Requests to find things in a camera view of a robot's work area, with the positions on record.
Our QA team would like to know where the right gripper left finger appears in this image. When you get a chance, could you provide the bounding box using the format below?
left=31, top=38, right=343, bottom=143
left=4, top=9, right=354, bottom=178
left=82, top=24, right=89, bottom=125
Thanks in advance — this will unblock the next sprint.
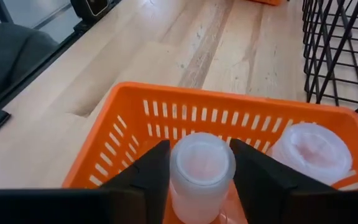
left=73, top=139, right=172, bottom=224

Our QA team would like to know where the black wire basket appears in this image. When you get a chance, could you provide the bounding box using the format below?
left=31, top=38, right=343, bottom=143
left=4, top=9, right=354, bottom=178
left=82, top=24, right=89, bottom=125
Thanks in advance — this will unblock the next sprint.
left=301, top=0, right=358, bottom=147

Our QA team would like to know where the person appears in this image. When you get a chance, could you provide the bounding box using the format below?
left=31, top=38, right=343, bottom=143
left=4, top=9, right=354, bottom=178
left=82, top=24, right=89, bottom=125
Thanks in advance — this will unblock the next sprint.
left=0, top=20, right=60, bottom=105

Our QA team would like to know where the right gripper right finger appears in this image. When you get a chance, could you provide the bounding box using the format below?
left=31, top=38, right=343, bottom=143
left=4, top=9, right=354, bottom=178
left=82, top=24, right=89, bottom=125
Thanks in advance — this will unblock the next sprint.
left=229, top=138, right=354, bottom=224

